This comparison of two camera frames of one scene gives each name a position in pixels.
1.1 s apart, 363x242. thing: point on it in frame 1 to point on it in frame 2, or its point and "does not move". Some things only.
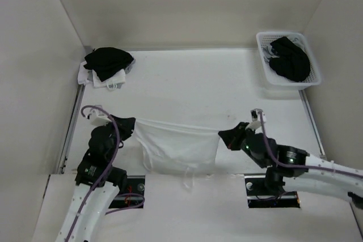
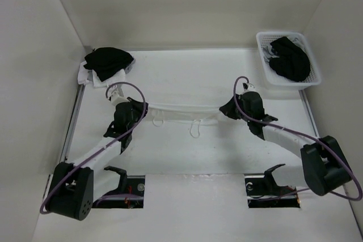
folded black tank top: x=105 y=60 does not move
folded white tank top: x=85 y=76 does not move
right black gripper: x=231 y=136 to x=227 y=109
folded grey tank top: x=127 y=69 does not move
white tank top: x=169 y=149 to x=202 y=114
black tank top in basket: x=292 y=63 does not move
